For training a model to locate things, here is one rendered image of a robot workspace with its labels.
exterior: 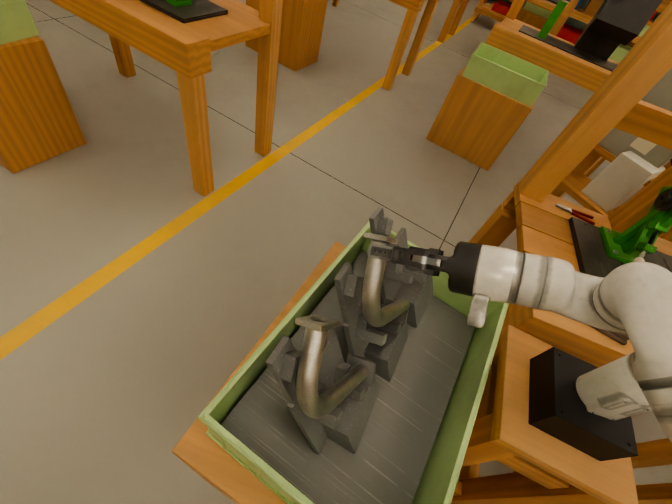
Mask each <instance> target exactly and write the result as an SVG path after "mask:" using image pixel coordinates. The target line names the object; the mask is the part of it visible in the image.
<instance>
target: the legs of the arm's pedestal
mask: <svg viewBox="0 0 672 504"><path fill-rule="evenodd" d="M499 344H500V336H499V340H498V343H497V347H496V350H495V354H494V357H493V360H492V364H491V367H490V371H489V374H488V378H487V381H486V385H485V388H484V391H483V395H482V398H481V402H480V405H479V409H478V412H477V416H476V419H475V422H474V426H473V429H472V433H471V436H470V440H469V443H468V446H467V450H466V453H465V457H464V460H463V464H462V467H461V471H460V476H459V480H458V481H457V484H456V488H455V491H454V495H453V498H452V502H451V504H606V503H604V502H602V501H601V500H599V499H597V498H595V497H593V496H591V495H589V494H587V493H586V492H584V491H582V490H580V489H578V488H576V487H574V486H572V485H571V484H569V483H567V482H565V481H563V480H561V479H559V478H557V477H556V476H554V475H552V474H550V473H548V472H546V471H544V470H542V469H541V468H539V467H537V466H535V465H533V464H531V463H529V462H527V461H526V460H524V459H522V458H520V457H518V456H516V455H514V454H512V453H511V452H509V451H507V450H505V449H503V448H501V447H499V446H497V445H496V444H494V443H492V442H491V441H490V439H491V429H492V418H493V408H494V397H495V386H496V376H497V365H498V355H499ZM494 460H496V461H498V462H500V463H502V464H504V465H505V466H507V467H509V468H511V469H513V470H515V471H517V472H513V473H506V474H499V475H492V476H485V477H479V468H480V463H484V462H489V461H494Z"/></svg>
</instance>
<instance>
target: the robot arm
mask: <svg viewBox="0 0 672 504"><path fill-rule="evenodd" d="M443 254H444V251H441V250H440V249H434V248H429V249H424V248H419V247H413V246H411V247H409V248H403V247H400V246H393V247H389V246H384V245H378V244H370V245H369V248H368V254H367V255H368V257H371V258H376V259H381V260H386V261H390V262H391V263H392V264H400V265H405V267H406V268H407V269H410V270H415V271H420V272H424V273H425V274H426V275H431V276H439V274H440V272H446V273H447V274H448V275H449V279H448V288H449V290H450V291H451V292H454V293H458V294H463V295H467V296H472V297H474V298H473V300H472V303H471V306H470V310H469V314H468V319H467V325H469V326H472V327H476V328H481V327H483V325H484V323H485V320H486V316H487V306H488V301H489V300H490V301H495V302H505V303H512V304H513V303H514V304H516V305H521V306H525V307H530V308H534V309H539V310H545V311H551V312H555V313H557V314H560V315H562V316H565V317H567V318H570V319H573V320H575V321H578V322H581V323H584V324H587V325H589V326H593V327H596V328H599V329H603V330H607V331H612V332H617V333H625V334H627V335H628V337H629V339H630V342H631V344H632V346H633V349H634V351H635V352H632V353H630V354H628V355H626V356H623V357H621V358H619V359H617V360H614V361H612V362H610V363H608V364H605V365H603V366H601V367H599V368H596V369H594V370H592V371H590V372H588V373H585V374H583V375H581V376H579V377H578V378H577V380H576V390H577V393H578V395H579V397H580V399H581V400H582V402H583V403H584V404H585V406H586V408H587V411H588V412H590V413H593V414H596V415H599V416H602V417H604V418H607V419H610V420H613V421H615V420H619V419H622V418H626V417H629V416H633V415H637V414H640V413H644V412H647V411H651V410H652V411H653V413H654V415H655V416H656V418H657V420H658V422H659V424H660V426H661V428H662V429H663V431H664V433H665V434H666V436H667V437H668V439H669V440H670V441H671V443H672V272H670V271H669V270H667V269H665V268H663V267H661V266H659V265H656V264H653V263H648V262H631V263H627V264H624V265H621V266H619V267H617V268H615V269H614V270H613V271H611V272H610V273H609V274H608V275H607V276H606V277H605V278H603V277H597V276H593V275H589V274H585V273H581V272H577V271H575V269H574V267H573V265H572V264H571V263H570V262H568V261H565V260H563V259H559V258H554V257H549V256H542V255H536V254H530V253H523V252H518V251H515V250H511V249H508V248H503V247H496V246H490V245H483V244H477V243H470V242H464V241H460V242H458V243H457V245H456V247H455V249H454V254H453V255H452V256H451V257H447V256H443Z"/></svg>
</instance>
